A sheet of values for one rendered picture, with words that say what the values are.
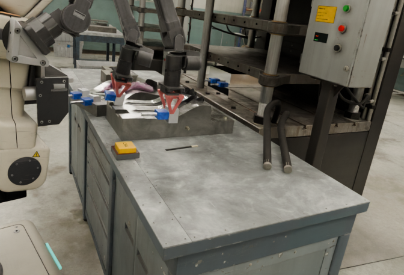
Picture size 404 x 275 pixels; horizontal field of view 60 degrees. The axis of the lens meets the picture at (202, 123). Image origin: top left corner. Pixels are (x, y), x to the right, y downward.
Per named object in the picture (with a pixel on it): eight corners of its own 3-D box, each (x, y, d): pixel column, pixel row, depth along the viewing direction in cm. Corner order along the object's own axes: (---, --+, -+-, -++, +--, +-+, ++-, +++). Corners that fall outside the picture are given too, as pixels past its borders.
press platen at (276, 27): (274, 64, 161) (282, 21, 155) (169, 32, 269) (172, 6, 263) (388, 69, 200) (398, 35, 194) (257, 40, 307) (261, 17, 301)
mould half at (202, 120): (121, 141, 132) (122, 106, 128) (106, 118, 154) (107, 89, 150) (232, 133, 156) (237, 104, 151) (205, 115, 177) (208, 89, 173)
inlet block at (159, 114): (142, 124, 120) (143, 109, 119) (138, 119, 125) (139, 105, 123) (177, 123, 127) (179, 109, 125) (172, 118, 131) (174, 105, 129)
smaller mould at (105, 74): (105, 86, 210) (106, 74, 208) (100, 80, 222) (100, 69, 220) (137, 86, 219) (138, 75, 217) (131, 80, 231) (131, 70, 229)
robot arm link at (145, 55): (128, 36, 144) (130, 27, 136) (155, 44, 147) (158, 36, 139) (120, 62, 141) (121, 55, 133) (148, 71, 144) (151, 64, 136)
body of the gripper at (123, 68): (125, 73, 147) (130, 56, 145) (132, 82, 139) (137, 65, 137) (110, 70, 144) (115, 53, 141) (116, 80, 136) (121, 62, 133)
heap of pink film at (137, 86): (116, 100, 163) (116, 83, 161) (97, 90, 175) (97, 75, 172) (160, 95, 181) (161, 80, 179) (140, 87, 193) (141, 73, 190)
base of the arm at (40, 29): (13, 23, 97) (24, 29, 89) (37, 7, 100) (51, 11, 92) (33, 49, 103) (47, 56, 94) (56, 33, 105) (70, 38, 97)
